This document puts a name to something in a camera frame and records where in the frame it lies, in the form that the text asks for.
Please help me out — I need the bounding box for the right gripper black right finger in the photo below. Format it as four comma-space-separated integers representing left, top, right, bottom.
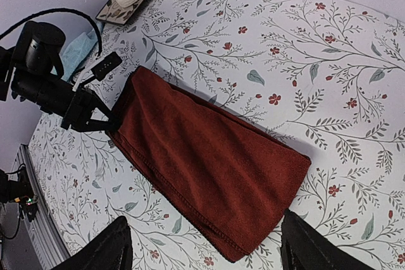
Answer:
280, 209, 371, 270

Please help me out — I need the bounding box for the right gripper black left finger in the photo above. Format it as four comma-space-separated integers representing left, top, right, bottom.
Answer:
54, 216, 133, 270

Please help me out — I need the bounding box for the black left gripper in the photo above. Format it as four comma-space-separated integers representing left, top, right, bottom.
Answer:
11, 72, 122, 132

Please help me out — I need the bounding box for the dark red towel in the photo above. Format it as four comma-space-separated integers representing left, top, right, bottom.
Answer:
108, 66, 311, 262

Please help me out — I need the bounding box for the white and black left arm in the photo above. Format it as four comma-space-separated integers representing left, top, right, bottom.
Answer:
1, 48, 122, 132

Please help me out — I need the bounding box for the light blue towel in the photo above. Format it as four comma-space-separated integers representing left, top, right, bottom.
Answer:
61, 30, 97, 81

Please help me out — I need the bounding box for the aluminium front rail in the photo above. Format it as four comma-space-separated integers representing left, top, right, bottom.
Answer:
12, 144, 70, 269

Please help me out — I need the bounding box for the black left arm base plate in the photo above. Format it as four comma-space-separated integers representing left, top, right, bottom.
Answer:
1, 163, 38, 223

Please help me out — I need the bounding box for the black left camera cable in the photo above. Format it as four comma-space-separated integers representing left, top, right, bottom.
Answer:
0, 7, 104, 62

